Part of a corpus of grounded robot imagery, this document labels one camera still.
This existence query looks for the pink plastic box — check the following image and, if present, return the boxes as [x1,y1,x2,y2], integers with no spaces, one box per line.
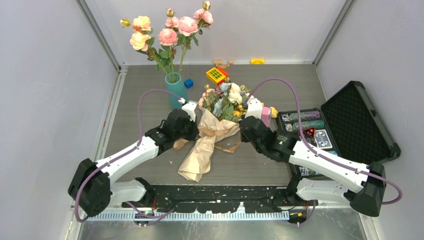
[260,106,272,127]

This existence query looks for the red triangle card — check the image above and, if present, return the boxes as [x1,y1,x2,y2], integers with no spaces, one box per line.
[302,127,316,139]

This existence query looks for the colourful toy block house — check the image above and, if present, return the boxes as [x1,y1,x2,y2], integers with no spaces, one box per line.
[205,67,230,86]

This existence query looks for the black poker chip case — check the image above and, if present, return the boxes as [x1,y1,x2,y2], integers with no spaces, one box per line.
[276,81,401,165]

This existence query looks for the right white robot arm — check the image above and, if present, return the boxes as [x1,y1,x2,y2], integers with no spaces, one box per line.
[239,116,387,217]

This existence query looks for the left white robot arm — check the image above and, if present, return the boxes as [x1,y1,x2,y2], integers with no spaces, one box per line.
[67,102,199,217]

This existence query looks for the pink peach rose stems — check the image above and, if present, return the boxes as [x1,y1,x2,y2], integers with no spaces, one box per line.
[120,0,214,83]

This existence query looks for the wooden toy piece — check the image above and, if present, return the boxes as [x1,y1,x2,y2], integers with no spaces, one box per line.
[213,59,234,69]

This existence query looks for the purple cable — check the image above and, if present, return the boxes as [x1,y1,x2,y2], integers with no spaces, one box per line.
[74,89,186,227]
[245,78,403,227]

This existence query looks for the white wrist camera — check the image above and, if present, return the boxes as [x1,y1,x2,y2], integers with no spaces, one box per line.
[178,97,198,122]
[244,96,263,119]

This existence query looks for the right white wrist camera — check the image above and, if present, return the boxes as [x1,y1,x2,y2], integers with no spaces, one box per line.
[244,96,263,119]

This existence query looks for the tan satin ribbon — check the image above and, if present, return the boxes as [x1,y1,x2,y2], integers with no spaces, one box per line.
[172,137,242,154]

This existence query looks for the teal ceramic vase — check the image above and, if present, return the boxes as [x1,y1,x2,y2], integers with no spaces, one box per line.
[165,72,189,110]

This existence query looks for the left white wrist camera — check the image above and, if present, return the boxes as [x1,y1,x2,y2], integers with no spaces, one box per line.
[178,97,198,122]

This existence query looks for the small blue cube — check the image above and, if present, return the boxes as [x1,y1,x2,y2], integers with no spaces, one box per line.
[184,78,194,89]

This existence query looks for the paper flower bouquet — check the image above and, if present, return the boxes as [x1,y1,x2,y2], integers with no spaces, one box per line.
[178,82,255,182]

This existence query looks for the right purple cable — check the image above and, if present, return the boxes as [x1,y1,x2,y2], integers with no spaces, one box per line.
[245,78,403,227]

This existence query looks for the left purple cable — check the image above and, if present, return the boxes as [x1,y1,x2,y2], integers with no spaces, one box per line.
[74,89,186,227]

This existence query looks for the yellow toy block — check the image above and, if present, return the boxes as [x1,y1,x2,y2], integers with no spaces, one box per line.
[250,58,265,65]

